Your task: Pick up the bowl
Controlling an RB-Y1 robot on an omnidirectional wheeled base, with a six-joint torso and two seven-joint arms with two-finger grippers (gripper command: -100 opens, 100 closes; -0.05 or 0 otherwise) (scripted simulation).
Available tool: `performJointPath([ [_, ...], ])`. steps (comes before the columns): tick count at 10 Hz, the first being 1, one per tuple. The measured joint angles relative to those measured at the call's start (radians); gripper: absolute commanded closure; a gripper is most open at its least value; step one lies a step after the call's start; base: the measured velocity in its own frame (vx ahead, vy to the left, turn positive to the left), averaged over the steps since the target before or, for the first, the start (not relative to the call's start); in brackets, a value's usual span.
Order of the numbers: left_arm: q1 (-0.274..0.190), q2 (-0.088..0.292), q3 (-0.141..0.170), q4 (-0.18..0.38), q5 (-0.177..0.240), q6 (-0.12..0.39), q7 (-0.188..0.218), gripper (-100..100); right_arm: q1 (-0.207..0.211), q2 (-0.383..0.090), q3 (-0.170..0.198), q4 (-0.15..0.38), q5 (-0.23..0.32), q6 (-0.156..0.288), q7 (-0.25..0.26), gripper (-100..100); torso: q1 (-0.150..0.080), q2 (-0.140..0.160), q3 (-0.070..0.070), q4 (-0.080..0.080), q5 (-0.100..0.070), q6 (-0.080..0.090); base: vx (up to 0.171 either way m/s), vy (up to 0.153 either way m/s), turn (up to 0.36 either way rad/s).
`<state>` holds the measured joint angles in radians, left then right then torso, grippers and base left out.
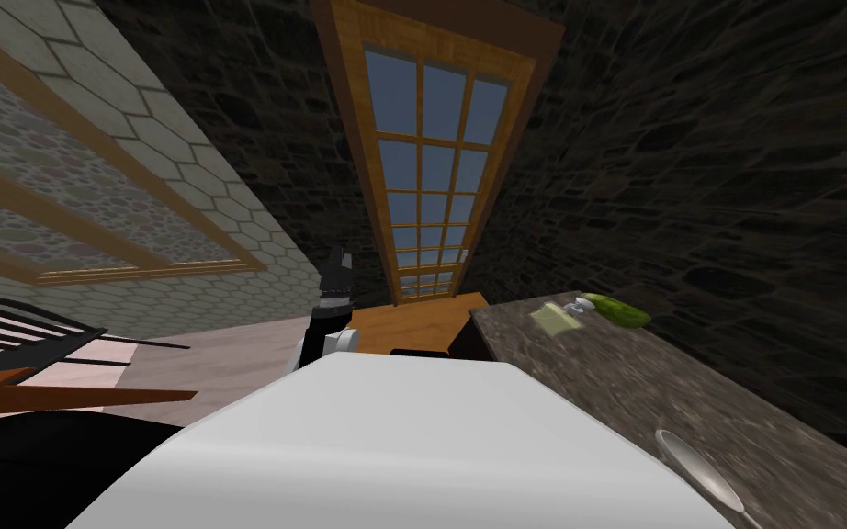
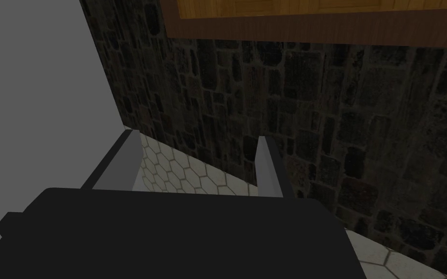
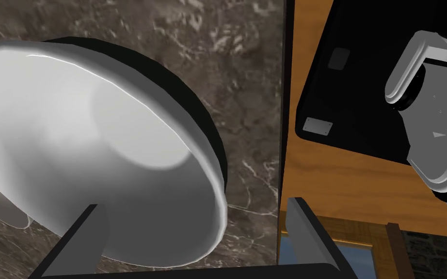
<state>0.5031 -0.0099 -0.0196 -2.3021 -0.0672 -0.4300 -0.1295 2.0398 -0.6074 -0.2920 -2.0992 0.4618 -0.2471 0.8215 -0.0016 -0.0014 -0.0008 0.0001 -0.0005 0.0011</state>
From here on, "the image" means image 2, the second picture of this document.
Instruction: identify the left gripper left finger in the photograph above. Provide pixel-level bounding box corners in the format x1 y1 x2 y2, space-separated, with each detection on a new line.
80 129 144 192

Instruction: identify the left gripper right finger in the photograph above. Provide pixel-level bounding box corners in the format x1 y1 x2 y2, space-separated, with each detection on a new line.
254 135 296 199

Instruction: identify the brown wooden cupboard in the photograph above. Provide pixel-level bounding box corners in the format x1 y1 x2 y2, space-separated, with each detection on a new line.
160 0 447 49

